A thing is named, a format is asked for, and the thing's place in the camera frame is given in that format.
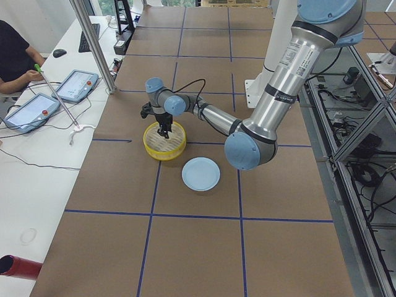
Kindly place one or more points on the teach pendant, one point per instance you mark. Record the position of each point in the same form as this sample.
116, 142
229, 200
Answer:
32, 114
77, 85

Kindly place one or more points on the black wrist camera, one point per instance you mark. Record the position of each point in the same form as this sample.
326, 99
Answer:
146, 110

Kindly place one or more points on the near teach pendant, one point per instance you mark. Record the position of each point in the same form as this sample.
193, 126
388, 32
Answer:
32, 114

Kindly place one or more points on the aluminium frame post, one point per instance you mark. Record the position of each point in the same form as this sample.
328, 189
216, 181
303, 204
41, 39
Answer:
87, 28

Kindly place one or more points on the long metal rod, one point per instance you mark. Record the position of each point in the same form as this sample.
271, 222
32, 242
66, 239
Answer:
74, 121

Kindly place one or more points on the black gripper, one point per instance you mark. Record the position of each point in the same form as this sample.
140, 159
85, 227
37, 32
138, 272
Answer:
163, 119

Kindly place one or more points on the light blue plate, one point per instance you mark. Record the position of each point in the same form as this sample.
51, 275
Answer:
200, 174

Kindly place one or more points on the brown paper table cover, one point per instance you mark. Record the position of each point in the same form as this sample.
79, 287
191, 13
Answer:
131, 227

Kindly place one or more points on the red cylinder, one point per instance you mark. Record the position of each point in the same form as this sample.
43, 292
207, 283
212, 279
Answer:
13, 266

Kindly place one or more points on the far teach pendant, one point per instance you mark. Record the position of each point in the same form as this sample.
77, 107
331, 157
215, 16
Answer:
77, 85

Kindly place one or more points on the yellow bamboo steamer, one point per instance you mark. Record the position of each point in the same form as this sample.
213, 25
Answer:
161, 148

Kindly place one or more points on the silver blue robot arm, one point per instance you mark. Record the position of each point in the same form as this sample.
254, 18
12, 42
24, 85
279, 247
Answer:
319, 25

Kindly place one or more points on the person in black shirt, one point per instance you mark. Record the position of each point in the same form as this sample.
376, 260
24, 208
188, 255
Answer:
18, 59

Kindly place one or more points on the black computer box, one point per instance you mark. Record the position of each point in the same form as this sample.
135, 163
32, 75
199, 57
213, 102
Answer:
122, 42

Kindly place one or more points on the black computer mouse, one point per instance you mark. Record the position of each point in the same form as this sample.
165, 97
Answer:
59, 52

